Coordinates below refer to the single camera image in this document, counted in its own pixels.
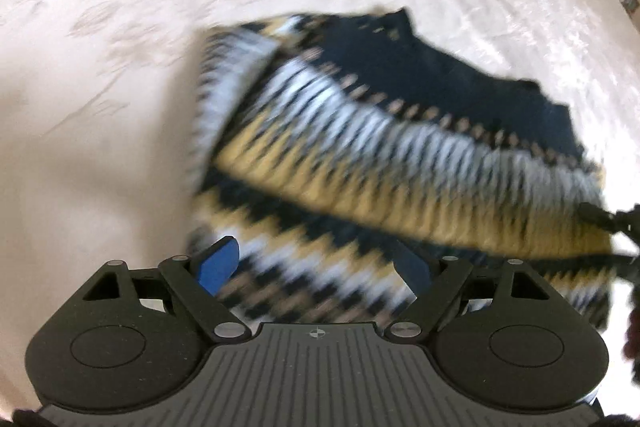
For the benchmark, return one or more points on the patterned knit sweater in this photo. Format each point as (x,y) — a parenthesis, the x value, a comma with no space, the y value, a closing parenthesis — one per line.
(400,157)

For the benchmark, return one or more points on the white floral bedspread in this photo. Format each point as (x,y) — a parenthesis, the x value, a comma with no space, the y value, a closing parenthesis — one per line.
(125,107)

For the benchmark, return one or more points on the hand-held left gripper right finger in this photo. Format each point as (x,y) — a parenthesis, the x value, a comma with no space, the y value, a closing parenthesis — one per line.
(413,270)

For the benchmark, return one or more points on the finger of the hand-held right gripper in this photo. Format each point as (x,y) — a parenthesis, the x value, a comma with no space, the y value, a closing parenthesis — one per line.
(607,218)

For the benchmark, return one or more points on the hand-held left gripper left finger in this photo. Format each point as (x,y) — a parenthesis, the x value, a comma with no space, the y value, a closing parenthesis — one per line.
(218,265)

